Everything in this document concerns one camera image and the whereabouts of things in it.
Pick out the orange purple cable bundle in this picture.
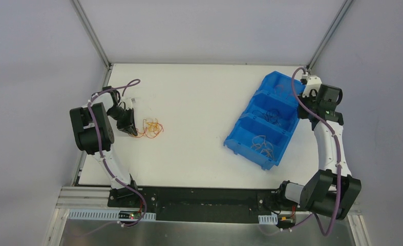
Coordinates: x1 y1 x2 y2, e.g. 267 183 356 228
132 117 164 140

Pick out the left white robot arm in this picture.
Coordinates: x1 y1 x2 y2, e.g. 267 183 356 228
69 86 140 207

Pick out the blue plastic compartment bin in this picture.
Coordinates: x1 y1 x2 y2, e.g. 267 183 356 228
223 71 305 170

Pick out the dark purple thin cable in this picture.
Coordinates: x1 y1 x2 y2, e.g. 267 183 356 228
252 108 287 128

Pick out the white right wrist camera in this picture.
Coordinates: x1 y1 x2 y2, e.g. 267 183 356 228
301 74 322 90

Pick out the yellow thin cable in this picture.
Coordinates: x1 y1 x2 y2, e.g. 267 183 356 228
250 135 277 159

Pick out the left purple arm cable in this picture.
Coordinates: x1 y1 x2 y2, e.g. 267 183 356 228
87 78 149 228

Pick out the aluminium frame rail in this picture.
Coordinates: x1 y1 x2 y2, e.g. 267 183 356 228
56 186 362 221

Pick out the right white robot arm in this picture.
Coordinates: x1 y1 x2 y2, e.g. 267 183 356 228
274 84 362 220

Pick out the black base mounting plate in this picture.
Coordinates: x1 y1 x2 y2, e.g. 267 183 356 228
108 186 297 224

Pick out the red thin cable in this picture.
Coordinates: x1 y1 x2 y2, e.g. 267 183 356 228
272 81 300 102

